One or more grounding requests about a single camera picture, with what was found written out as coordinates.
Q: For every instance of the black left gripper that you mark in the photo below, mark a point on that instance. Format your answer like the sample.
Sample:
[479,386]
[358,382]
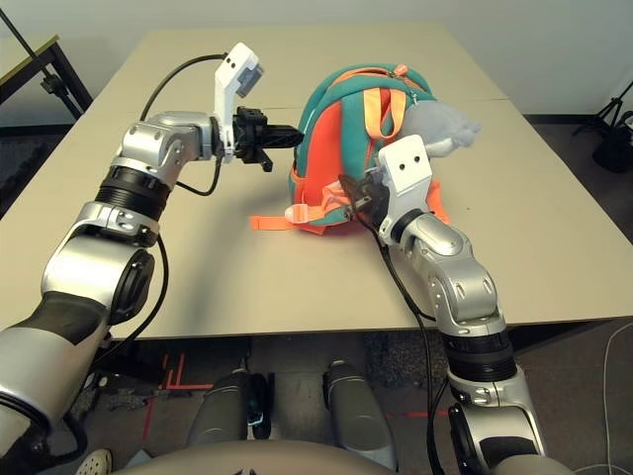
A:
[249,131]

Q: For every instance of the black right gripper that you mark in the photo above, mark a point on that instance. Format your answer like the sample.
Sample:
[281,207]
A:
[378,200]

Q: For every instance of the orange and teal backpack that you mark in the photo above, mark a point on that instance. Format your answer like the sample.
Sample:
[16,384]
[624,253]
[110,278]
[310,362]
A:
[336,148]

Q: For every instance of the grey plush toy pendant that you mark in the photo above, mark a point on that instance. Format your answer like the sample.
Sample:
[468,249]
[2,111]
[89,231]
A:
[445,123]

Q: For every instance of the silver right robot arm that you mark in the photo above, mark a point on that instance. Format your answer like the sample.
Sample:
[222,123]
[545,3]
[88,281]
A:
[460,282]

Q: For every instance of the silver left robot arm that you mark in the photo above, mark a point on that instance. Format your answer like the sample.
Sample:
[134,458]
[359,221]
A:
[163,133]

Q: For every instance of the grey robot right leg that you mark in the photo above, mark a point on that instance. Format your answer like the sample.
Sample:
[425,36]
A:
[356,410]

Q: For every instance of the grey robot leg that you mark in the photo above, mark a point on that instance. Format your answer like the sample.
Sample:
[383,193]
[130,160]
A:
[356,410]
[222,410]

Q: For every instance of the black framed side table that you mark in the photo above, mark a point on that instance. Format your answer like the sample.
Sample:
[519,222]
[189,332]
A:
[64,74]

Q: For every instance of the teal and black shoe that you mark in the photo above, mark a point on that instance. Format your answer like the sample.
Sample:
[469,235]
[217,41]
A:
[259,415]

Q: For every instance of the grey robot left leg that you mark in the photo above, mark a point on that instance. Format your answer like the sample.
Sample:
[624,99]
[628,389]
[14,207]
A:
[222,410]

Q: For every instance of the black tripod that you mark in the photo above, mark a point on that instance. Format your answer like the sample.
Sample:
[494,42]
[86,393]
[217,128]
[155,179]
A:
[613,143]

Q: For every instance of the dark grey floor mat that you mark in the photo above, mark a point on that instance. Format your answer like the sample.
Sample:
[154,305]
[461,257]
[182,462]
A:
[20,163]

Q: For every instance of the beige robot torso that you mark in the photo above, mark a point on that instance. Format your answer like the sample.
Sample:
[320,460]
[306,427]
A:
[257,460]

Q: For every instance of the white perforated clog shoe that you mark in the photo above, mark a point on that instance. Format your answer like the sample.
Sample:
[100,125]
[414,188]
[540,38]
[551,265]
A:
[96,462]

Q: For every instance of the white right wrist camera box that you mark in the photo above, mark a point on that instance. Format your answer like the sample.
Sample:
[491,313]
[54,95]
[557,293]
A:
[405,168]

